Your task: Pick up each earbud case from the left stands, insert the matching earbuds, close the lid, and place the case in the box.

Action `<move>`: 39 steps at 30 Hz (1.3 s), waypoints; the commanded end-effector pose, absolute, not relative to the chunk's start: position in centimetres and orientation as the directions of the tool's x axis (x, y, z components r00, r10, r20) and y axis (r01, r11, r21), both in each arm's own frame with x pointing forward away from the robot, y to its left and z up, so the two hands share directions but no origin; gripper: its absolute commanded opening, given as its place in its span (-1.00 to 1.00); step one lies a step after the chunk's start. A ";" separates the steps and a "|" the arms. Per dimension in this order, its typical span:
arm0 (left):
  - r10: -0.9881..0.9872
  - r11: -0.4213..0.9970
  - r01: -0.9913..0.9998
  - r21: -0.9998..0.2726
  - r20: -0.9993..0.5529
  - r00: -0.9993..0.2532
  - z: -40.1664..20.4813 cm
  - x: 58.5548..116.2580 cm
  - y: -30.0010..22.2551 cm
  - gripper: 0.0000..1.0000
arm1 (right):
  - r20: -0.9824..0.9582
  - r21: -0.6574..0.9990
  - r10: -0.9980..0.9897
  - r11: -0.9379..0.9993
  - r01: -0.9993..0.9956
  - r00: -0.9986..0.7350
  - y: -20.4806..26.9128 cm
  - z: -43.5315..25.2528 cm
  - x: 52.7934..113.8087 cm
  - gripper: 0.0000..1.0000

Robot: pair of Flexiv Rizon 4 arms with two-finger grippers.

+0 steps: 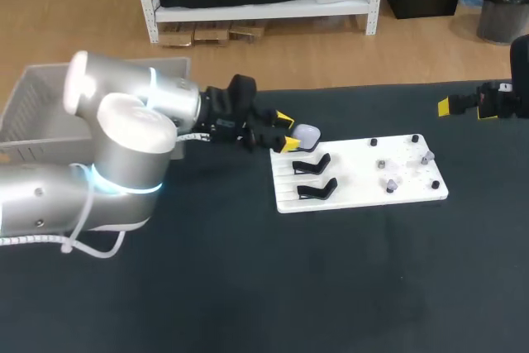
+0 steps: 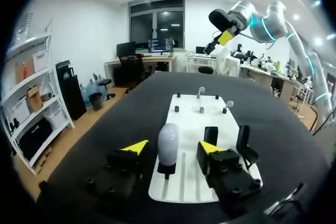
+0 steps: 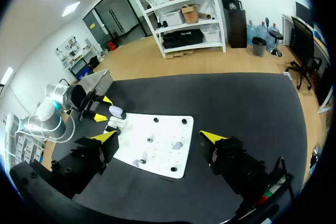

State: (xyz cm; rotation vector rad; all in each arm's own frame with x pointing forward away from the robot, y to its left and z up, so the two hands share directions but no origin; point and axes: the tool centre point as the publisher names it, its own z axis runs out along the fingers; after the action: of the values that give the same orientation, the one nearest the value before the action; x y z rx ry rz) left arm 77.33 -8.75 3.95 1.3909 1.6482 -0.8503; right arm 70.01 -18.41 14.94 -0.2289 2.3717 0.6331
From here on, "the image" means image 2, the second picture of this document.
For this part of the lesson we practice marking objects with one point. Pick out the white plate with black stands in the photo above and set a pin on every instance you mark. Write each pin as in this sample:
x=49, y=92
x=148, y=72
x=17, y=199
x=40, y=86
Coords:
x=193, y=140

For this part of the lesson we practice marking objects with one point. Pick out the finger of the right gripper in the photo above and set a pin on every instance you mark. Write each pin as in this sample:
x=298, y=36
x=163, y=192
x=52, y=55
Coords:
x=210, y=47
x=225, y=37

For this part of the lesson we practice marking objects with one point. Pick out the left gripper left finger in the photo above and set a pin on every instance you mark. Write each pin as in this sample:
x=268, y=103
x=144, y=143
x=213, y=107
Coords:
x=123, y=161

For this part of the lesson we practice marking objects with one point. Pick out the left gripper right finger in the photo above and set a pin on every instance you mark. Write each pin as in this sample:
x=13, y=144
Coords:
x=225, y=166

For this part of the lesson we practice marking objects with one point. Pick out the pale grey earbud case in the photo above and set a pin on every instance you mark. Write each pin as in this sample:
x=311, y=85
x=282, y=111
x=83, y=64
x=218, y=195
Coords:
x=168, y=145

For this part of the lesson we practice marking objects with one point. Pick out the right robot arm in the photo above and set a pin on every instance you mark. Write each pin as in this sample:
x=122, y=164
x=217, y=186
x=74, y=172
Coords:
x=286, y=32

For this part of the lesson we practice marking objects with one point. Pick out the grey earbud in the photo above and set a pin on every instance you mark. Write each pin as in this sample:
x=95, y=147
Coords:
x=228, y=104
x=200, y=91

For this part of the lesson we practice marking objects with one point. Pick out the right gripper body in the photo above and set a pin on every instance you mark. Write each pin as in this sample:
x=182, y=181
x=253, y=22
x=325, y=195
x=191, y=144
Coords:
x=223, y=19

